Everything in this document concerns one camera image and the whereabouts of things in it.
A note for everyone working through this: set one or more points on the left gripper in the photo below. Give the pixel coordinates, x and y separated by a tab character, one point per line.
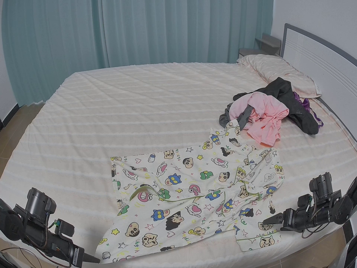
60	247

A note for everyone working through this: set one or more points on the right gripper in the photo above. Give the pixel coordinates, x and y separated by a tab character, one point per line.
297	219

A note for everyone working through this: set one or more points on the white printed pyjama top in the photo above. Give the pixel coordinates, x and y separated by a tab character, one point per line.
181	183

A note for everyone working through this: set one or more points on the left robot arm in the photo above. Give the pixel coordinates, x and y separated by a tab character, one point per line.
39	205

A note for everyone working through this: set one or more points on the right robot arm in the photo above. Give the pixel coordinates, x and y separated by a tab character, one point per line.
345	205

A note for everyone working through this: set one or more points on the bed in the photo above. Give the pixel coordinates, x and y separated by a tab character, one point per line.
139	107

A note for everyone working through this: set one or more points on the pink and grey garment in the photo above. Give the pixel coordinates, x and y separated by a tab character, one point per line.
265	113

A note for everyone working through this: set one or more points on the dark grey garment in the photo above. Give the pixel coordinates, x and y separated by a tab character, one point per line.
292	105

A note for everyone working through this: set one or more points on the purple garment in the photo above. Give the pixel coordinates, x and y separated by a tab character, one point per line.
304	102

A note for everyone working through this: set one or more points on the cream pillow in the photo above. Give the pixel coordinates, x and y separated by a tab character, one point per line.
273	66

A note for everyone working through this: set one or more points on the grey bedside table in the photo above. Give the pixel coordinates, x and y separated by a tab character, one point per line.
267	42

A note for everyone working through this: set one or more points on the blue-green curtain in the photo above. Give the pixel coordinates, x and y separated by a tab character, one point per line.
139	24

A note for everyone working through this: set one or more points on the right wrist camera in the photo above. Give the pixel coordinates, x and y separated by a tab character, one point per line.
304	202

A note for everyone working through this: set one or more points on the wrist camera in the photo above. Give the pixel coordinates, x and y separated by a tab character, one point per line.
304	202
67	229

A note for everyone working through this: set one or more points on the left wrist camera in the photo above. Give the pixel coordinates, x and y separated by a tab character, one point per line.
67	229

